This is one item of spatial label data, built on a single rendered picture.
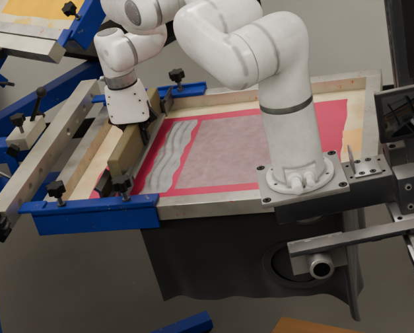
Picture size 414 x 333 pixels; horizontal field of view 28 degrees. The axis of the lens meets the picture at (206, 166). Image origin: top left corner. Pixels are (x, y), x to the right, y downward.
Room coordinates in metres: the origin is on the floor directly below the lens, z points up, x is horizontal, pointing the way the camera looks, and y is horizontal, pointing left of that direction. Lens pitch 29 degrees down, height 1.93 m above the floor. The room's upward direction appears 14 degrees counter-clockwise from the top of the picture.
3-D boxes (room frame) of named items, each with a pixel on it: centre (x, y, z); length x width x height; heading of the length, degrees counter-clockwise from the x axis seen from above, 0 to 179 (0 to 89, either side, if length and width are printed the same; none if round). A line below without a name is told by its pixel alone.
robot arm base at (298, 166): (1.30, -0.16, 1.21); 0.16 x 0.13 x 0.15; 175
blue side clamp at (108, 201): (1.64, 0.27, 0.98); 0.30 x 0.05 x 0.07; 72
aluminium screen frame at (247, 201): (1.83, -0.05, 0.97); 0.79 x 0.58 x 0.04; 72
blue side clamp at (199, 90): (2.17, 0.09, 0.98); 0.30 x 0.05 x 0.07; 72
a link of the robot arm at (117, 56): (1.85, 0.14, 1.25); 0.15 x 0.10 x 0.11; 28
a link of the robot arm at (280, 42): (1.31, -0.16, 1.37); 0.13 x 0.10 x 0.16; 118
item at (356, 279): (1.74, -0.32, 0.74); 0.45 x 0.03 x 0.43; 162
